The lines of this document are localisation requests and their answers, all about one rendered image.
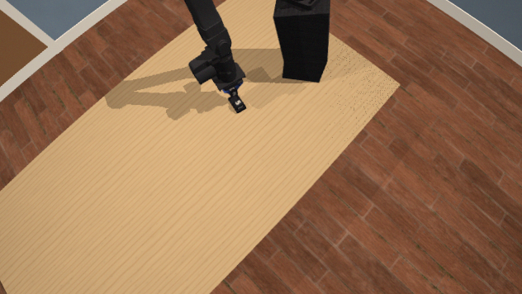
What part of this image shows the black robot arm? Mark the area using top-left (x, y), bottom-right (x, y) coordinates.
top-left (184, 0), bottom-right (320, 85)

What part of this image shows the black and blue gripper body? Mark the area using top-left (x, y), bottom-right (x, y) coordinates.
top-left (212, 63), bottom-right (246, 92)

